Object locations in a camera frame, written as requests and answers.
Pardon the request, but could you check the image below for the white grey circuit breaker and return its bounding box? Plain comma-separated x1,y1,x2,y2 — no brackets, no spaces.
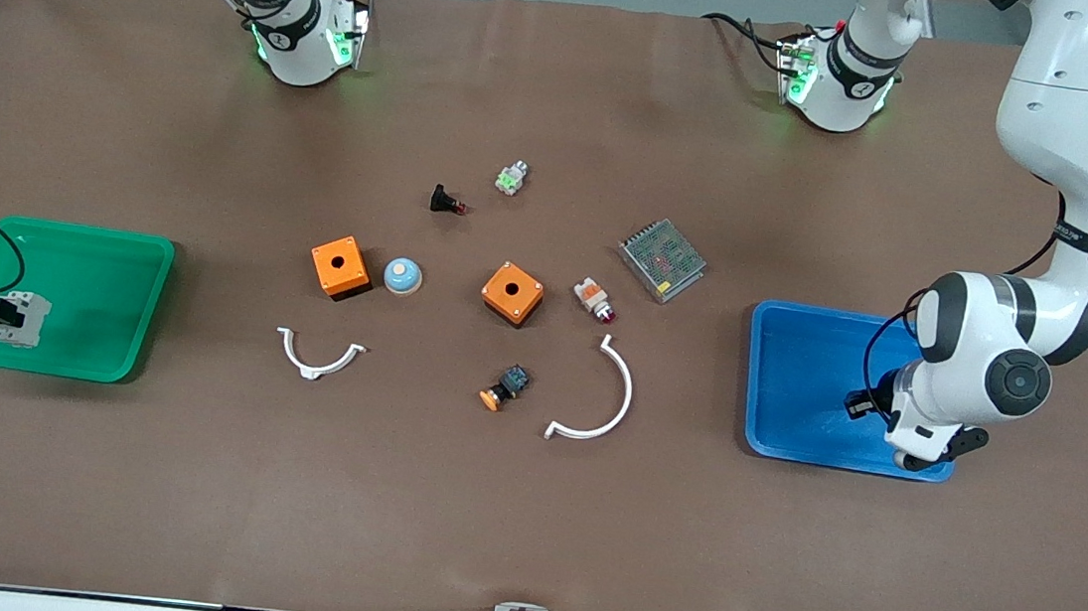
0,289,54,352

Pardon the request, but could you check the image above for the blue plastic tray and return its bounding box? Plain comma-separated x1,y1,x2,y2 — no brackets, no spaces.
737,298,969,486

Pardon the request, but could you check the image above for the green plastic tray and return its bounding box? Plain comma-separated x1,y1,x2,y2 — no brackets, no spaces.
0,215,178,389

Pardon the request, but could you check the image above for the large white C-shaped clamp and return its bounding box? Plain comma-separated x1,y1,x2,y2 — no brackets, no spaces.
544,330,640,448

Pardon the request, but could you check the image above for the metal mesh power supply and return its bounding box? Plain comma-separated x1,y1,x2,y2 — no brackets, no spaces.
612,215,711,309

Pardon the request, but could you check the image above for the red push button orange block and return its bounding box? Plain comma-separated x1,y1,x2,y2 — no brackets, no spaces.
569,275,621,327

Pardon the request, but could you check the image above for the small white C-shaped clamp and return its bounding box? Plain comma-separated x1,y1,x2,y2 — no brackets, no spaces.
271,325,370,386

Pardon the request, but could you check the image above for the orange button box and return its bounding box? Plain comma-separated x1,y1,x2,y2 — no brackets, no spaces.
306,232,377,305
477,259,548,330

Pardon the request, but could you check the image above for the blue white dome button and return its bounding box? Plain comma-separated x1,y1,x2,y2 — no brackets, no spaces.
381,256,425,299

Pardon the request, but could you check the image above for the green white push button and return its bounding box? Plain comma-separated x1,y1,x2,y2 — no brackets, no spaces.
494,157,531,198

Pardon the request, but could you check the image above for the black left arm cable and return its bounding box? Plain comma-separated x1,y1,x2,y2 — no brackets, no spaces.
855,173,1067,439

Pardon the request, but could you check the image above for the orange button switch blue block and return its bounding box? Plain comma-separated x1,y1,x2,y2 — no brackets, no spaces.
477,362,533,415

